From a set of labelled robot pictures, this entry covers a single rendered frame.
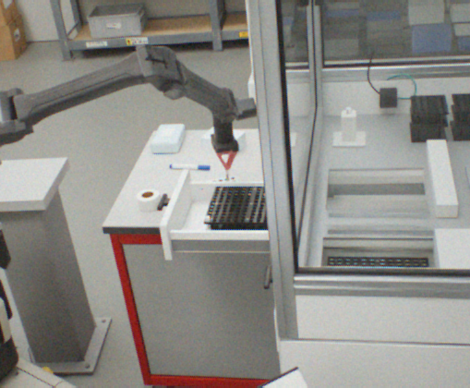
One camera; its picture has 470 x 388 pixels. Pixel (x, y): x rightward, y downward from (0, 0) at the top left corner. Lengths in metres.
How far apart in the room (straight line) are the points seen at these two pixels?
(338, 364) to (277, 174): 0.43
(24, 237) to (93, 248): 0.96
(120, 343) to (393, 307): 1.72
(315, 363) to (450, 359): 0.25
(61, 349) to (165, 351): 0.52
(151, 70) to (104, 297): 1.70
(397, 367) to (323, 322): 0.17
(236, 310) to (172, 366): 0.35
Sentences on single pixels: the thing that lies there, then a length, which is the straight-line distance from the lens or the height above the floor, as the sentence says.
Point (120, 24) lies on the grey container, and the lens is 5.73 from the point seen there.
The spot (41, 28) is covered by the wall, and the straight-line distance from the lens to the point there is 6.39.
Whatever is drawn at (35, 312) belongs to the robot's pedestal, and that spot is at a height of 0.26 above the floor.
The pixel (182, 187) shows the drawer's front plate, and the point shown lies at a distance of 1.95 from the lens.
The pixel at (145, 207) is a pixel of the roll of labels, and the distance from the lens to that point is 2.17.
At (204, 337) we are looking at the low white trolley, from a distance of 2.37.
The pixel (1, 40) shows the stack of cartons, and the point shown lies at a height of 0.17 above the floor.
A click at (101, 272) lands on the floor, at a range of 3.28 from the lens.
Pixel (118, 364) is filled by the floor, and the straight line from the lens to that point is 2.81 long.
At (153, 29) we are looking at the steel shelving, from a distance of 5.84.
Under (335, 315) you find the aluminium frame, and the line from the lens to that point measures 1.36.
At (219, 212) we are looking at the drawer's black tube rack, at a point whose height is 0.90.
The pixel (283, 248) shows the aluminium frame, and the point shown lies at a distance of 1.27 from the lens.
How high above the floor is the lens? 1.90
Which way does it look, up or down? 32 degrees down
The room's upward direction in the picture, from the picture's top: 7 degrees counter-clockwise
